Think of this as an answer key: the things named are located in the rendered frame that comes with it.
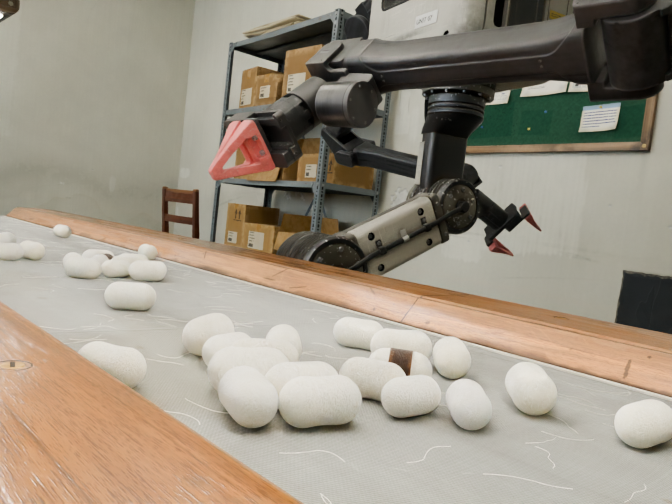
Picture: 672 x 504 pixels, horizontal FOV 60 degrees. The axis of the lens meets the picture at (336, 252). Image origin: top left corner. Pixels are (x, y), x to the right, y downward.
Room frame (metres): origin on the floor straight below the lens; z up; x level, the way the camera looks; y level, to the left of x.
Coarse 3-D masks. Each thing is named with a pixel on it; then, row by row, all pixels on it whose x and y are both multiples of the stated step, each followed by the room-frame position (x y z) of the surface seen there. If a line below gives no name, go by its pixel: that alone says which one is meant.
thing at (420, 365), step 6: (384, 348) 0.30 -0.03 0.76; (390, 348) 0.30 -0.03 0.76; (372, 354) 0.30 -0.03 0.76; (378, 354) 0.30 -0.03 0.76; (384, 354) 0.30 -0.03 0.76; (414, 354) 0.30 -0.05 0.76; (420, 354) 0.30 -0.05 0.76; (384, 360) 0.30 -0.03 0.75; (414, 360) 0.29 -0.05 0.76; (420, 360) 0.30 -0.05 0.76; (426, 360) 0.30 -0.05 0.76; (414, 366) 0.29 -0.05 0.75; (420, 366) 0.29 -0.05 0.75; (426, 366) 0.29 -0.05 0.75; (414, 372) 0.29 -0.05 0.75; (420, 372) 0.29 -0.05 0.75; (426, 372) 0.29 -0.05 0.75
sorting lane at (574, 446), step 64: (64, 256) 0.71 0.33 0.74; (64, 320) 0.37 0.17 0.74; (128, 320) 0.39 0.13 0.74; (256, 320) 0.44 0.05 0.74; (320, 320) 0.47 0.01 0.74; (384, 320) 0.50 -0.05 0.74; (192, 384) 0.27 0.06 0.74; (448, 384) 0.32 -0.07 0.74; (576, 384) 0.35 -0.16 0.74; (256, 448) 0.20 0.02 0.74; (320, 448) 0.21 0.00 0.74; (384, 448) 0.22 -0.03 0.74; (448, 448) 0.22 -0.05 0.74; (512, 448) 0.23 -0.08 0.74; (576, 448) 0.24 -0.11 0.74
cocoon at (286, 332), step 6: (282, 324) 0.33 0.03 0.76; (270, 330) 0.33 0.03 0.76; (276, 330) 0.32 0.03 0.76; (282, 330) 0.32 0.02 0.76; (288, 330) 0.32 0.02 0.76; (294, 330) 0.33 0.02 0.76; (270, 336) 0.31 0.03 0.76; (276, 336) 0.31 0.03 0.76; (282, 336) 0.31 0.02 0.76; (288, 336) 0.31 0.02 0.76; (294, 336) 0.31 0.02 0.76; (294, 342) 0.31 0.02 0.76; (300, 342) 0.32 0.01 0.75; (300, 348) 0.31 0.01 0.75; (300, 354) 0.31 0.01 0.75
